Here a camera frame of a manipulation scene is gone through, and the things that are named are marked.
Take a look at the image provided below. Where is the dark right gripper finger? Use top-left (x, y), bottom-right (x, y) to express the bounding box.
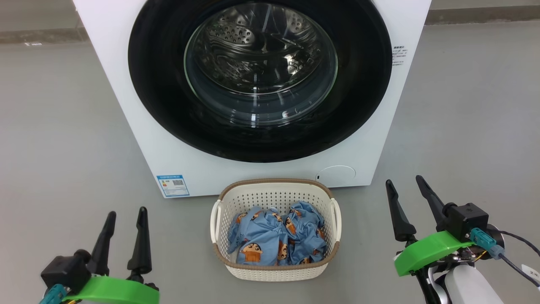
top-left (385, 179), bottom-right (417, 243)
top-left (416, 175), bottom-right (448, 232)

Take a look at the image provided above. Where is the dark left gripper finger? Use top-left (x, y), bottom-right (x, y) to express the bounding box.
top-left (86, 211), bottom-right (117, 276)
top-left (127, 206), bottom-right (152, 282)

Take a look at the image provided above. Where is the cream perforated laundry basket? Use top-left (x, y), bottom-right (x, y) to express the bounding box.
top-left (210, 178), bottom-right (342, 282)

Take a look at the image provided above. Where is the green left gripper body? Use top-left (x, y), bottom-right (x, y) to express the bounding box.
top-left (63, 275), bottom-right (160, 304)

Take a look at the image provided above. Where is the teal cable plug left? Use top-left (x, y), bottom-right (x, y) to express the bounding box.
top-left (39, 284), bottom-right (68, 304)

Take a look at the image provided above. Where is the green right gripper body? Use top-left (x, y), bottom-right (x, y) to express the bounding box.
top-left (394, 230), bottom-right (475, 277)

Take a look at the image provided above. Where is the black cable teal plug right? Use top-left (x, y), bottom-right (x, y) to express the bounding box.
top-left (470, 228), bottom-right (540, 288)

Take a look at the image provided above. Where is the round black glass washer door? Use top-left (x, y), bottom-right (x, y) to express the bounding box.
top-left (128, 0), bottom-right (393, 163)

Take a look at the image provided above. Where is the round white filter cover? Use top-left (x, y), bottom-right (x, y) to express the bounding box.
top-left (316, 165), bottom-right (356, 187)

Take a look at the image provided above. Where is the small black text sticker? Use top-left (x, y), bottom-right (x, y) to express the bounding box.
top-left (391, 46), bottom-right (408, 66)

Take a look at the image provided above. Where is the blue energy label sticker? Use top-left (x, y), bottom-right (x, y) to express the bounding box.
top-left (157, 174), bottom-right (190, 198)

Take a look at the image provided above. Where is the white front-load washing machine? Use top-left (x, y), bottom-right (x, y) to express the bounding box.
top-left (73, 0), bottom-right (432, 199)

